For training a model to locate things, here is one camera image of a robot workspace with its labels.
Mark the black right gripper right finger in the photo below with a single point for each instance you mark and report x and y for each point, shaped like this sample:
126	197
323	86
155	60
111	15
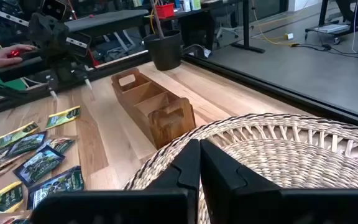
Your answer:
259	208

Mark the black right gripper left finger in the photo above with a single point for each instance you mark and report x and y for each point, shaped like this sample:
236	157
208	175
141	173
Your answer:
120	208

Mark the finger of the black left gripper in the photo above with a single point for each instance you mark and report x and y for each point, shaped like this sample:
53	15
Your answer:
59	37
39	34

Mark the dark blue tea packet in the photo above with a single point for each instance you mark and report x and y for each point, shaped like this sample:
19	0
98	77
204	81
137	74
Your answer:
28	143
56	186
38	165

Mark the yellow-green tea packet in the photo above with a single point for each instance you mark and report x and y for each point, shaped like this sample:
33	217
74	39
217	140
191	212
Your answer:
63	116
18	133
2	200

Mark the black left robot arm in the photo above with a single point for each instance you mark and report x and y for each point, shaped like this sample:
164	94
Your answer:
61	67

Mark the wooden tea organizer box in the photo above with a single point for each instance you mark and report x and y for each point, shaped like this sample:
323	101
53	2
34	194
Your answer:
154	105

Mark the black lit computer mouse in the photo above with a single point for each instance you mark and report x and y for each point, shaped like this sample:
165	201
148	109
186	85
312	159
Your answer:
13	53

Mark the dark grey desk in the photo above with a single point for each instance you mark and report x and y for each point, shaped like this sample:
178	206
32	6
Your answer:
11	70
110	20

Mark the black lever with white tip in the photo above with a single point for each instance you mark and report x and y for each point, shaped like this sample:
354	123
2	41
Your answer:
87	81
52	84

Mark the green mat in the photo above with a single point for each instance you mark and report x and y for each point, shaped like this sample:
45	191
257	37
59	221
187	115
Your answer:
14	83

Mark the round woven wicker tray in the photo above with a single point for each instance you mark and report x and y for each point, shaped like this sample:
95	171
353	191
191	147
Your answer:
291	161

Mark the green potted plant black pot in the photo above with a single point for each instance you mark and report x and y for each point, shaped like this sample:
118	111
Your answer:
165	51

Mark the red plastic basket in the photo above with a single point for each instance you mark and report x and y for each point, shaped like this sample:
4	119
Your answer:
165	11

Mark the grey office chair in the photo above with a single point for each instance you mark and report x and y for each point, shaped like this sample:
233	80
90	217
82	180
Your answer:
228	31

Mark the black office desk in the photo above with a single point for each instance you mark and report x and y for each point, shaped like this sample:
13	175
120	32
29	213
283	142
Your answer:
246	25

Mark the white yellow power plug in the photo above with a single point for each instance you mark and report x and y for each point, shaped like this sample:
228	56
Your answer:
289	36

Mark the white flat device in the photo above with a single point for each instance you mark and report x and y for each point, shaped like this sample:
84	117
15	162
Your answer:
331	28

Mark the black rolling stand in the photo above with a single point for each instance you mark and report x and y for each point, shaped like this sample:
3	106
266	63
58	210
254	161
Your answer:
323	14

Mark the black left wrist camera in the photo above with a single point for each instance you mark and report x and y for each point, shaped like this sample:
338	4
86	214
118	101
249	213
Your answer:
54	8

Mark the black aluminium table frame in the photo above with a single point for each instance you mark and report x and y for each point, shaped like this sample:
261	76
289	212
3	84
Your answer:
291	95

